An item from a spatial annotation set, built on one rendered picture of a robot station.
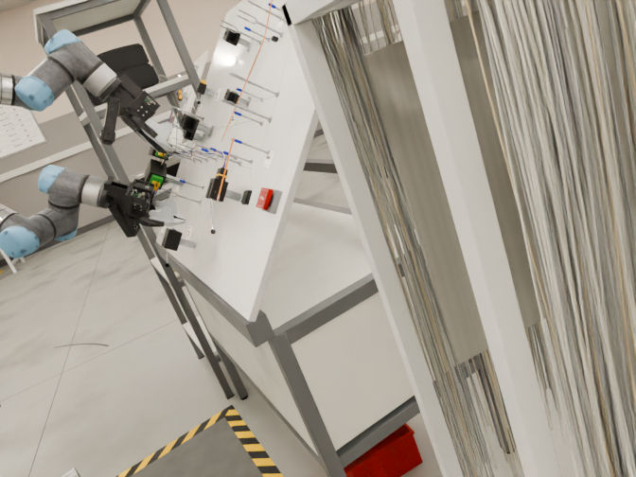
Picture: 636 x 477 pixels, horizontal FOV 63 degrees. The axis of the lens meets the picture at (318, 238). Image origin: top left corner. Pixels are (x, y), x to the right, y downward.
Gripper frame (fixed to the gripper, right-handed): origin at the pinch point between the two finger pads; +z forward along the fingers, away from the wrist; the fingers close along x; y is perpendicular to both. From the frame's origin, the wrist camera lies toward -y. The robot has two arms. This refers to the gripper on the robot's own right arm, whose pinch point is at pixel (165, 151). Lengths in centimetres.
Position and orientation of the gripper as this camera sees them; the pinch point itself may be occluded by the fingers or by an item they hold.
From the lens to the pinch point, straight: 143.7
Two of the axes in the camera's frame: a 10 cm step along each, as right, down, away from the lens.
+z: 6.5, 6.4, 4.1
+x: -4.7, -0.8, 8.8
